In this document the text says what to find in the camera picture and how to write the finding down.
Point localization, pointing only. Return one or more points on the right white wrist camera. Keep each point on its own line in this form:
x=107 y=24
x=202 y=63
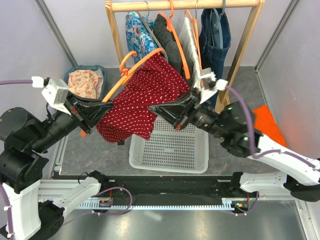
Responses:
x=206 y=84

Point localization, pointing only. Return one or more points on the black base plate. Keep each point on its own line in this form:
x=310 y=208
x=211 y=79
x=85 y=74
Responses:
x=151 y=190

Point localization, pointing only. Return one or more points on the white garment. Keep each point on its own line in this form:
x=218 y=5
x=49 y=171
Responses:
x=188 y=43

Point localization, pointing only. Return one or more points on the white plastic basket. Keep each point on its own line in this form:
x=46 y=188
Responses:
x=168 y=150

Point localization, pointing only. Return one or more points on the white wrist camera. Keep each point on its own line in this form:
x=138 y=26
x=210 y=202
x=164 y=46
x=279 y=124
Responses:
x=206 y=84
x=55 y=92

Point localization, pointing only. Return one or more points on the blue-grey hanger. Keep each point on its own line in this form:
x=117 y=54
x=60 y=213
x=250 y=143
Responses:
x=217 y=36

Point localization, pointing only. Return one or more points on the orange hanger of skirt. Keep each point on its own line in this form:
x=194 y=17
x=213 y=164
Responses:
x=127 y=72

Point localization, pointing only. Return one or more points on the small black square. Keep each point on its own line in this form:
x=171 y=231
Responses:
x=121 y=143

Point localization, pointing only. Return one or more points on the dark grey dotted garment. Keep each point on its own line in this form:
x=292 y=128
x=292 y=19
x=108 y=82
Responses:
x=169 y=44

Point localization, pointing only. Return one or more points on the orange hanger of grey garment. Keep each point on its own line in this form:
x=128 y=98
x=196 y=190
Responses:
x=171 y=29

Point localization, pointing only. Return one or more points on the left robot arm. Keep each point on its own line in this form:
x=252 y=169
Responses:
x=26 y=139

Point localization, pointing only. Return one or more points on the wooden clothes rack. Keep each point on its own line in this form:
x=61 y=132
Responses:
x=161 y=5

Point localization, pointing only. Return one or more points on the orange folded cloth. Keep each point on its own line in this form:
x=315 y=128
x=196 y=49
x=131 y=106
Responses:
x=265 y=123

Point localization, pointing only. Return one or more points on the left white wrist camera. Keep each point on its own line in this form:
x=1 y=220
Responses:
x=55 y=92

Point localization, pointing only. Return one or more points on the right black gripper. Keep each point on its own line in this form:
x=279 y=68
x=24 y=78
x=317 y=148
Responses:
x=180 y=114

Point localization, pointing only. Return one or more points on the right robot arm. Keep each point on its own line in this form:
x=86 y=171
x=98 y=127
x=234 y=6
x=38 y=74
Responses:
x=295 y=174

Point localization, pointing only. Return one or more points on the pink floral cloth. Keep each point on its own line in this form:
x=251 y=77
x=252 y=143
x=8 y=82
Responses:
x=86 y=83

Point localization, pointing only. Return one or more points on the orange hanger of white garment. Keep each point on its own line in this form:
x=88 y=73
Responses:
x=194 y=27

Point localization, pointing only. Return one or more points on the red polka dot skirt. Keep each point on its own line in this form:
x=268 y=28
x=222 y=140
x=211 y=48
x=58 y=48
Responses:
x=155 y=82

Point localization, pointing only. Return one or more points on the teal plastic bin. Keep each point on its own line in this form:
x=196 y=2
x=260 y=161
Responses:
x=94 y=68

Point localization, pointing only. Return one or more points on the white slotted cable duct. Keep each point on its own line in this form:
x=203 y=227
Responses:
x=225 y=205

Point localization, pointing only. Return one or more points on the blue denim jeans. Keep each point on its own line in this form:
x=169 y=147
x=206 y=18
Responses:
x=211 y=56

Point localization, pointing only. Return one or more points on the blue floral garment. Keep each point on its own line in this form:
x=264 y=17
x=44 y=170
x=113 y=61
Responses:
x=138 y=38

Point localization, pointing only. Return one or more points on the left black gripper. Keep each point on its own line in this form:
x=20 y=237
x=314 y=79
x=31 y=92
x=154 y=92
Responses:
x=94 y=111

